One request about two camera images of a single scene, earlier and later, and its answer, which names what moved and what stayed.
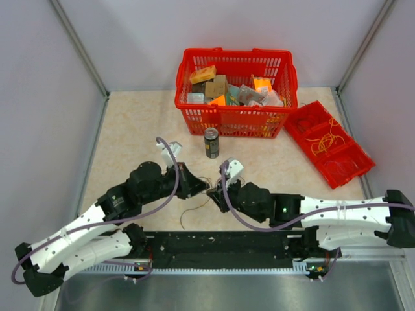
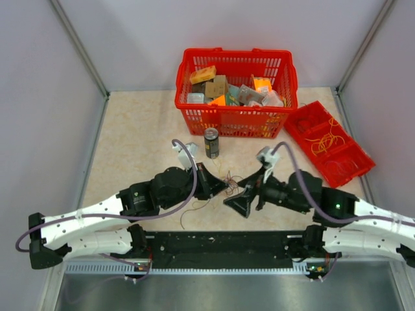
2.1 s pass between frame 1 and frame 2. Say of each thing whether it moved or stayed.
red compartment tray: stayed
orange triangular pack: stayed
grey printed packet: stayed
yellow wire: stayed
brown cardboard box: stayed
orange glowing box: stayed
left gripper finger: moved
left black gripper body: moved
